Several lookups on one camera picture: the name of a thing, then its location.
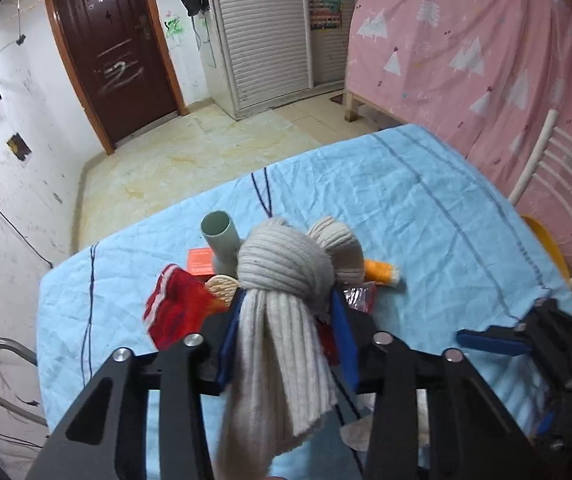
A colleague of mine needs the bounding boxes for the cream ribbed knitted scarf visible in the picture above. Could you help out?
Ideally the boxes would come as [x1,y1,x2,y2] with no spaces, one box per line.
[213,217,365,479]

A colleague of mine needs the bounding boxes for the red striped knitted sock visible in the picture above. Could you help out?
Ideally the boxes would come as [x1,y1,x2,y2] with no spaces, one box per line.
[143,263,228,351]

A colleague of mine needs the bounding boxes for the yellow plastic trash bin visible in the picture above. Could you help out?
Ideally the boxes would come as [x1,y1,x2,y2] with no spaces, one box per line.
[521,214,571,283]

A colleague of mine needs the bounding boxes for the red snack wrapper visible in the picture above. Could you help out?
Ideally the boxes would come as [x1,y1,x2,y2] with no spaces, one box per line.
[342,282,377,313]

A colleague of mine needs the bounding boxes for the round waffle biscuit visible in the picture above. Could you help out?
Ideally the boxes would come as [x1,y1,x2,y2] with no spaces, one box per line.
[205,274,239,307]

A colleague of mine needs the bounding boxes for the orange knitted sock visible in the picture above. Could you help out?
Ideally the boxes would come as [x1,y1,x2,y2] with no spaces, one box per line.
[364,259,401,287]

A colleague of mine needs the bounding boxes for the light blue bed quilt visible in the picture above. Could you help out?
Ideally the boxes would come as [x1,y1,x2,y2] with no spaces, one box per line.
[36,125,572,427]

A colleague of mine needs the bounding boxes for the orange small box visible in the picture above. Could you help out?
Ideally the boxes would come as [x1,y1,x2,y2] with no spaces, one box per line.
[186,247,215,280]

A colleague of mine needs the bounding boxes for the grey plastic pipe piece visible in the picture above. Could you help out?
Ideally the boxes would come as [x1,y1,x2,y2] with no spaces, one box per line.
[200,210,241,278]

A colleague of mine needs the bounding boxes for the white louvered wardrobe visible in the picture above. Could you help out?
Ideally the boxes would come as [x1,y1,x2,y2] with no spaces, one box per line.
[201,0,356,120]

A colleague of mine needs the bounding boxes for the pink tree-print curtain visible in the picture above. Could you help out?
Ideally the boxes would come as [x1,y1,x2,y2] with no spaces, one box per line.
[345,0,572,269]

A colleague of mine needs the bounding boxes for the dark brown wooden door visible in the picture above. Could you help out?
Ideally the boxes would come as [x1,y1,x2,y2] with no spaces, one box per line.
[45,0,187,154]

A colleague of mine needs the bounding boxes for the grey metal chair frame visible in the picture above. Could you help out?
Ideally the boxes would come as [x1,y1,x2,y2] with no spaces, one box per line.
[0,337,47,427]

